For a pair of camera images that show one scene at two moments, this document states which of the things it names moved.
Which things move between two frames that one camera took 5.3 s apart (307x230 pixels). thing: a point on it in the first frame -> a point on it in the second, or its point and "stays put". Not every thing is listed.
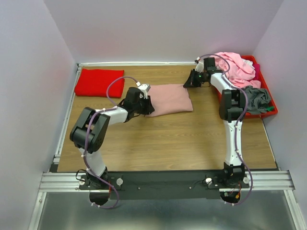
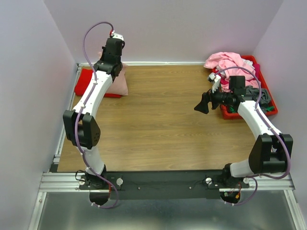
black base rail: [165, 185] stays put
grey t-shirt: [258, 99] stays put
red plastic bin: [265, 85] stays put
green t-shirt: [269, 109] stays put
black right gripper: [190, 82] -> [206, 97]
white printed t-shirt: [248, 62] stays put
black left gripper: [149, 108] -> [103, 52]
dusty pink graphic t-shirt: [169, 98] -> [119, 86]
